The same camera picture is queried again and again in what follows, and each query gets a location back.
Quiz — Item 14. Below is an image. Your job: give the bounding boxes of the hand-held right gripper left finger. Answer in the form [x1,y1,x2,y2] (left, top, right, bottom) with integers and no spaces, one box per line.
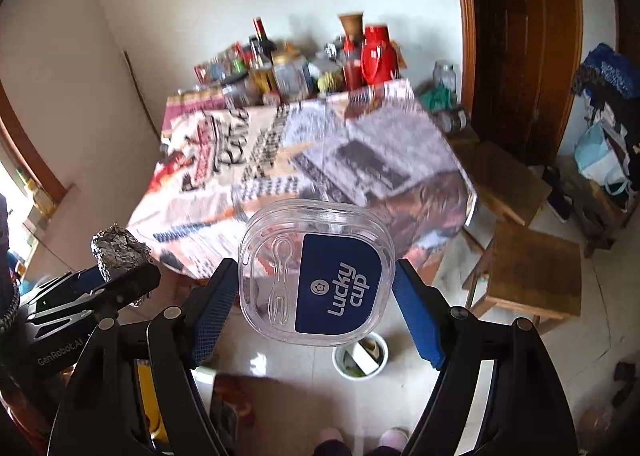
[47,258,240,456]

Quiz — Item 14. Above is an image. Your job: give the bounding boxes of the thin wooden stick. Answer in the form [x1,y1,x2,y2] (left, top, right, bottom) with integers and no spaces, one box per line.
[123,51,161,137]

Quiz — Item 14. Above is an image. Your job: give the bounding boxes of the wooden stool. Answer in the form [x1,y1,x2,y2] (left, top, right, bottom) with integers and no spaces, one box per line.
[462,221,583,337]
[450,140,553,254]

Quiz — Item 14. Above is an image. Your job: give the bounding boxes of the clear liquor bottle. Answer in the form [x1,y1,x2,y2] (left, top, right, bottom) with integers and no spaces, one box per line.
[248,38,273,92]

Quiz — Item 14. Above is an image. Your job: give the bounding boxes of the wooden window frame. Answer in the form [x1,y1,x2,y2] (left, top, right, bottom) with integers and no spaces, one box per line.
[0,81,68,204]

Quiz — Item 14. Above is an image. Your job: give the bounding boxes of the green cloth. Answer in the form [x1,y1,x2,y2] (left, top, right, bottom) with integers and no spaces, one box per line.
[419,86,458,112]

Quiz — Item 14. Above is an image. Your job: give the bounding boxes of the printed tablecloth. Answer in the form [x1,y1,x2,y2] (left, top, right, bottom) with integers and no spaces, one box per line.
[126,77,477,282]

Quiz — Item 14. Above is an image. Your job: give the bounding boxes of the pile of clothes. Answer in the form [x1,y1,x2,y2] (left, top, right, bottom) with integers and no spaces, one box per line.
[570,42,640,172]

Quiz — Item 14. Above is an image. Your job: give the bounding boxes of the light blue bag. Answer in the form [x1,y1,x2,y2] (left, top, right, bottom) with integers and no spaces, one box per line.
[574,122,631,197]

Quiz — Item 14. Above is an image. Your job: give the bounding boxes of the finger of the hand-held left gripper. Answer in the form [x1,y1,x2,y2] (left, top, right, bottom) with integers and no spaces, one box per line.
[22,267,107,317]
[27,263,162,339]

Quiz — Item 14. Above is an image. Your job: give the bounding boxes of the red sauce bottle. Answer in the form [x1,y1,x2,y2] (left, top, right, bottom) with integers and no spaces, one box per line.
[341,36,363,91]

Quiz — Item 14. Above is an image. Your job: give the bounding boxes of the plastic jar gold lid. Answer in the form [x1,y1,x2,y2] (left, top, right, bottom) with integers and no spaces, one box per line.
[271,50,312,102]

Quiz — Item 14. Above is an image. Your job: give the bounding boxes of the black shoes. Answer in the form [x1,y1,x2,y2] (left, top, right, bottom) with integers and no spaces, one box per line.
[542,166,573,224]

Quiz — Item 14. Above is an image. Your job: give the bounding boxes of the dark wine bottle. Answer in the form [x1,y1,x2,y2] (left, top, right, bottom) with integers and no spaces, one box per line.
[251,17,276,64]

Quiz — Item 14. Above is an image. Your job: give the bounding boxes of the white bowl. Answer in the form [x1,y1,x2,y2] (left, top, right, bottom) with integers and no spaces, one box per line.
[331,333,389,380]

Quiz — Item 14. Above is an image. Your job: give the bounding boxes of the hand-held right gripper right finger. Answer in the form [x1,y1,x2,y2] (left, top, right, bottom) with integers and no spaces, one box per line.
[391,258,573,456]

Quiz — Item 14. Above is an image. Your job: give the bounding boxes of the pink slipper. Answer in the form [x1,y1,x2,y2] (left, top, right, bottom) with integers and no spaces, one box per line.
[372,427,411,456]

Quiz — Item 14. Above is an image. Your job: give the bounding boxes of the yellow plastic object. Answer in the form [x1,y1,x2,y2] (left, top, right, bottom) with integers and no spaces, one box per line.
[135,361,166,442]

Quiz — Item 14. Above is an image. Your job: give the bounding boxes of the dark lid jar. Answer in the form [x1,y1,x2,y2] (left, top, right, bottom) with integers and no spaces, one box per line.
[220,78,261,107]

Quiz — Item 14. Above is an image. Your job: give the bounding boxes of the dark wooden door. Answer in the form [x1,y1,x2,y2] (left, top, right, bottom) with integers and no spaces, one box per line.
[447,0,586,167]

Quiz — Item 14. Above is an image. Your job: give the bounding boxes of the dark glass jar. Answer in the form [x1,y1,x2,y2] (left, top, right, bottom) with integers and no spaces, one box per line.
[435,107,471,133]

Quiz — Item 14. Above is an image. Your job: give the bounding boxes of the red snack bag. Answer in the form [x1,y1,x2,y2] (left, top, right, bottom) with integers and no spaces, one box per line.
[194,43,251,82]

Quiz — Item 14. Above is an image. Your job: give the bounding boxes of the brown vase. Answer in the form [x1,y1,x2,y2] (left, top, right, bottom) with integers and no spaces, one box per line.
[337,12,366,44]

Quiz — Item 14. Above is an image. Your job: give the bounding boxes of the foil ball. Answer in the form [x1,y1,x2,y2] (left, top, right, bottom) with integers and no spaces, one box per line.
[90,222,153,284]

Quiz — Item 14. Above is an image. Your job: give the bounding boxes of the red thermos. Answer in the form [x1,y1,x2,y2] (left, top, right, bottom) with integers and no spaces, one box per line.
[361,25,401,86]

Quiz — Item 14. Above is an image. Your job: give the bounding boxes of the clear container blue label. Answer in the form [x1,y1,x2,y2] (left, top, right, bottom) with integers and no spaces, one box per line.
[237,200,396,348]

